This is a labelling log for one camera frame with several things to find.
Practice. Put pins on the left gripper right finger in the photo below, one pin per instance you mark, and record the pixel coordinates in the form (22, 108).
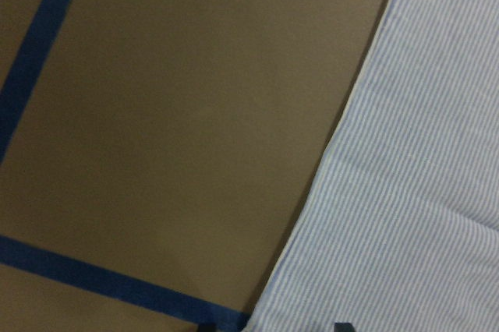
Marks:
(343, 327)

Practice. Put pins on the blue striped button shirt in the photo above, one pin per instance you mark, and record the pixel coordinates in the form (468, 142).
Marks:
(400, 228)

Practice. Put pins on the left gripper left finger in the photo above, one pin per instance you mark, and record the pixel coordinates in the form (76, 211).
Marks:
(207, 327)

